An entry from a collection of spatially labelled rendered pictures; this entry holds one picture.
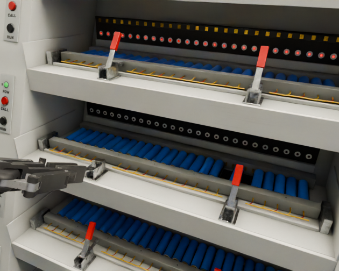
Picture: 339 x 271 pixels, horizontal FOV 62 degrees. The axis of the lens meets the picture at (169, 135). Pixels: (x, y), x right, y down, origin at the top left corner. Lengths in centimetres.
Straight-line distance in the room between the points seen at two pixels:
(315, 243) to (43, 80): 56
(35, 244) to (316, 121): 61
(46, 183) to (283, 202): 37
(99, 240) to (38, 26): 47
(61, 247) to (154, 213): 27
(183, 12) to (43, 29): 31
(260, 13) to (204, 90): 25
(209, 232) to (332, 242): 19
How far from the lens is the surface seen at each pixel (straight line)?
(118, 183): 55
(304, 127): 44
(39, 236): 75
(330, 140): 45
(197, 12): 70
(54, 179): 41
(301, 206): 53
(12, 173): 38
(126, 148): 63
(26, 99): 66
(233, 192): 48
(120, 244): 65
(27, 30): 66
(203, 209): 50
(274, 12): 67
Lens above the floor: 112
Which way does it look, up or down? 9 degrees down
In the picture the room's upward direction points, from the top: 10 degrees clockwise
